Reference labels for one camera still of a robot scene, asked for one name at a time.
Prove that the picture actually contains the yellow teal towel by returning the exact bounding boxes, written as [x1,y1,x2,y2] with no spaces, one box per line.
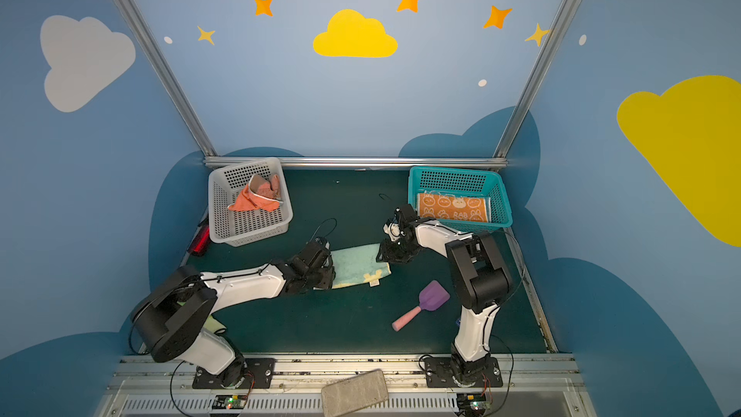
[331,243,391,290]

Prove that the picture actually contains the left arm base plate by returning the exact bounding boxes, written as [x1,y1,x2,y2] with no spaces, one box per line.
[192,357,275,390]

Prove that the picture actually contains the orange bunny pattern towel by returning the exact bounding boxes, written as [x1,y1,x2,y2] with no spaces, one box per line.
[417,192,490,223]

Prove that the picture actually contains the pink red towel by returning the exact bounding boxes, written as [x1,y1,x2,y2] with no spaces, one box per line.
[228,175,282,212]

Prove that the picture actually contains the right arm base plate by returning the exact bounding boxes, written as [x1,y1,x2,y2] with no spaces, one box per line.
[418,355,504,388]

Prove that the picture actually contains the white plastic basket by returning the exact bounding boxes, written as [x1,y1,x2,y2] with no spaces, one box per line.
[208,158,293,247]

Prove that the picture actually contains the left green circuit board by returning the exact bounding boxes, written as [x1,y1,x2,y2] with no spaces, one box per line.
[211,395,249,410]

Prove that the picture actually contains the teal plastic basket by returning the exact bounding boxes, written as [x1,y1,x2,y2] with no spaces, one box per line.
[408,166,513,233]

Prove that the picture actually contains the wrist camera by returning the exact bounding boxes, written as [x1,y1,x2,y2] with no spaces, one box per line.
[301,237,331,268]
[383,204,419,241]

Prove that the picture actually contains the purple pink toy scoop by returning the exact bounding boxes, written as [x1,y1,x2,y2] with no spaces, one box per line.
[392,280,451,331]

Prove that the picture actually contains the grey sponge block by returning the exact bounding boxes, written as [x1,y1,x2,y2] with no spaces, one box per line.
[321,369,389,417]

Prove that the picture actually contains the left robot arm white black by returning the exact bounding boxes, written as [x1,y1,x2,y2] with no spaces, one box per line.
[131,245,335,387]

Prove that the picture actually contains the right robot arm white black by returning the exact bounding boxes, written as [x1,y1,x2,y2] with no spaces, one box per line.
[376,218,513,381]

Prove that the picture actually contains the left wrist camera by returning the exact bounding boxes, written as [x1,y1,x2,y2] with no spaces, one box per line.
[301,237,331,268]

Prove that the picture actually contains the right green circuit board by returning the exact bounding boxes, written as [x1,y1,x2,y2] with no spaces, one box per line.
[457,394,490,417]

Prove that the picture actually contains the green circuit board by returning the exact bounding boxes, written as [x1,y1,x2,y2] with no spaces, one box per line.
[457,394,490,417]
[211,395,249,410]

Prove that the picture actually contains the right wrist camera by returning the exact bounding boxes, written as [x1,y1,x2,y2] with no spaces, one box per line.
[383,204,419,241]

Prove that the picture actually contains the green work glove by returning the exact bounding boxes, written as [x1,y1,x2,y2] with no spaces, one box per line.
[204,316,227,335]

